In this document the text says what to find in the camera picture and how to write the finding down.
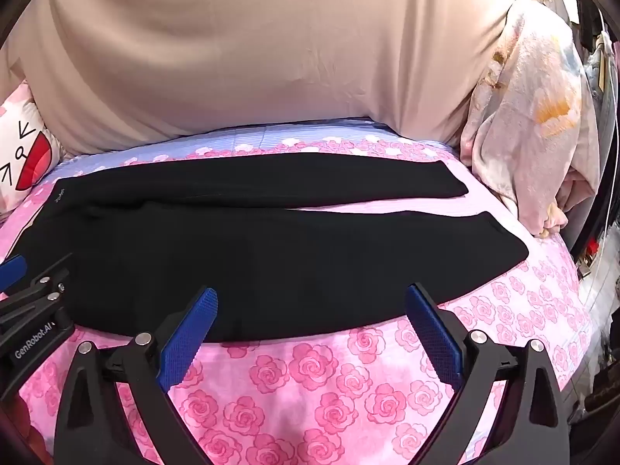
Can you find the beige blanket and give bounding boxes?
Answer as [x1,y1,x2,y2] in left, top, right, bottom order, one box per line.
[0,0,534,156]

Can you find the hanging clothes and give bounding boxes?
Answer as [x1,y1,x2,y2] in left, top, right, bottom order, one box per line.
[579,7,620,112]

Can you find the pale floral blanket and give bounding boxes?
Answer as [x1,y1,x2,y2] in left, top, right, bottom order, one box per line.
[460,0,601,238]

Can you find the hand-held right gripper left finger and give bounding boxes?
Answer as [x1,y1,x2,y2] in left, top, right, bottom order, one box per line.
[53,287,219,465]

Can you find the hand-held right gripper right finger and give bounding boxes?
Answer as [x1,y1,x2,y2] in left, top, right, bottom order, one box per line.
[406,283,567,465]

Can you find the cartoon face pillow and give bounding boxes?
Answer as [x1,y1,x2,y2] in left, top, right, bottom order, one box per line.
[0,82,61,219]

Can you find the black pants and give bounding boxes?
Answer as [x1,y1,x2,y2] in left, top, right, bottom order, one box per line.
[14,152,530,344]

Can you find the pink rose bedsheet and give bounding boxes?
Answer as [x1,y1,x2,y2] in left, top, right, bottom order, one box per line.
[0,123,594,465]

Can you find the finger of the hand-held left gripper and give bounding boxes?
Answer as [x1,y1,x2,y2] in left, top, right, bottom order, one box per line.
[0,254,28,292]
[0,252,75,324]

